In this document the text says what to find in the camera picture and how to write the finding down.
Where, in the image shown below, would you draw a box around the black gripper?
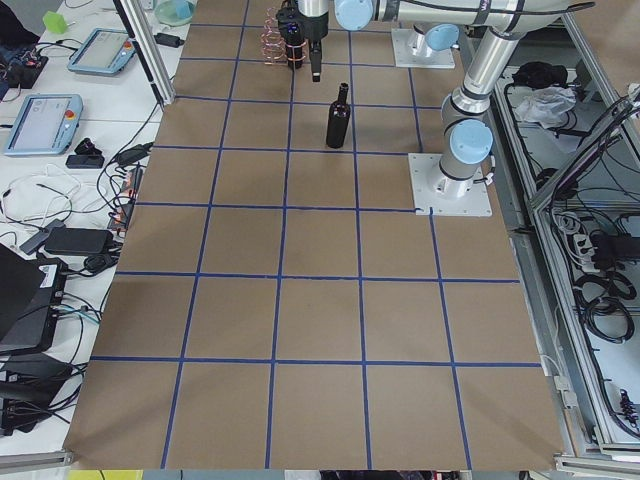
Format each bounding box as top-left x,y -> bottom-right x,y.
300,12 -> 329,82

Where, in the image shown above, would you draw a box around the dark wine bottle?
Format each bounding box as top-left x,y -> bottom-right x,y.
325,83 -> 351,149

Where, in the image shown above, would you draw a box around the dark bottle in basket rear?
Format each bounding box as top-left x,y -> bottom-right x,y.
276,1 -> 305,70

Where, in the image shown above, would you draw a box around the green glass bowl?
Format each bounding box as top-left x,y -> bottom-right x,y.
154,0 -> 196,27

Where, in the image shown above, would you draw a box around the blue teach pendant far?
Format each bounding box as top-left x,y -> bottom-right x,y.
67,28 -> 135,76

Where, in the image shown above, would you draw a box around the blue teach pendant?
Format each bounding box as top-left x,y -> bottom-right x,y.
67,28 -> 135,76
3,94 -> 84,157

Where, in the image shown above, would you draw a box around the white crumpled cloth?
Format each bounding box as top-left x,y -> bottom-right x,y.
514,86 -> 579,153

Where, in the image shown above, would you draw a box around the black power strip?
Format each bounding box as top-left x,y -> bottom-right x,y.
108,165 -> 144,234

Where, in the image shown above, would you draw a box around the blue teach pendant near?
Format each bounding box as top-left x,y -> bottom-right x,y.
3,94 -> 84,157

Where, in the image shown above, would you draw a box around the black power adapter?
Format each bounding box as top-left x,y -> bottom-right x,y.
44,227 -> 113,256

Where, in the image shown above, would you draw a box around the copper wire wine basket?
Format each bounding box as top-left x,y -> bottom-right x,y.
260,7 -> 307,66

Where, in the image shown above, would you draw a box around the aluminium frame post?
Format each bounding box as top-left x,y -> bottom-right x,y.
113,0 -> 176,106

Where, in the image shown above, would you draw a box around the coiled black cables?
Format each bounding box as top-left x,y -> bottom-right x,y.
572,269 -> 639,346

